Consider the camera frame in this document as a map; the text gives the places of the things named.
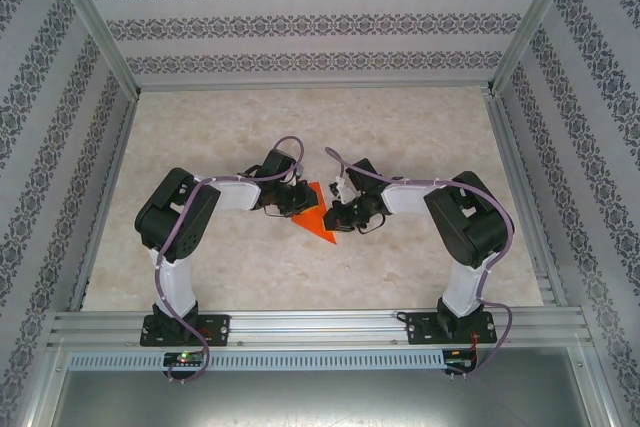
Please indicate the aluminium frame post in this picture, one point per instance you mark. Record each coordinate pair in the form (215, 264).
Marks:
(95, 22)
(531, 22)

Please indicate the orange paper sheet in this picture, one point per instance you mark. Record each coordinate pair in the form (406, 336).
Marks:
(315, 224)

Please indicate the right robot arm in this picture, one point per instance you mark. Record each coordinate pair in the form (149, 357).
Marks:
(465, 227)

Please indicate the aluminium back rail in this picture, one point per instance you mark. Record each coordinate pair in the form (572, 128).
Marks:
(320, 86)

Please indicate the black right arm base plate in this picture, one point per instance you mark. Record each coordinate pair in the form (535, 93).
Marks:
(419, 319)

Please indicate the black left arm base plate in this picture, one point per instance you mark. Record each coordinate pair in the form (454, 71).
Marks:
(220, 329)

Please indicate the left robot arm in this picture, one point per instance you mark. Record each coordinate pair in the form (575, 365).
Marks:
(160, 217)

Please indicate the grey metal sheet panel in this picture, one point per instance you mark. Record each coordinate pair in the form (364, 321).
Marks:
(320, 402)

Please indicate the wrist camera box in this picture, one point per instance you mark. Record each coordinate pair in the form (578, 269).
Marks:
(300, 174)
(341, 192)

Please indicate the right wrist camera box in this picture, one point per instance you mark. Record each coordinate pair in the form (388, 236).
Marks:
(341, 192)

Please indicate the aluminium mounting rail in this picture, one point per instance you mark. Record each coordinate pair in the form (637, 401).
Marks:
(320, 327)

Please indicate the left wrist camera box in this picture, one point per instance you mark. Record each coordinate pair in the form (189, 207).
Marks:
(300, 174)

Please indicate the circuit board with green light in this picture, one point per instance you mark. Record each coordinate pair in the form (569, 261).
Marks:
(185, 359)

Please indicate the aluminium side rail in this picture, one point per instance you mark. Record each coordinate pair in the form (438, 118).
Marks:
(119, 147)
(506, 147)

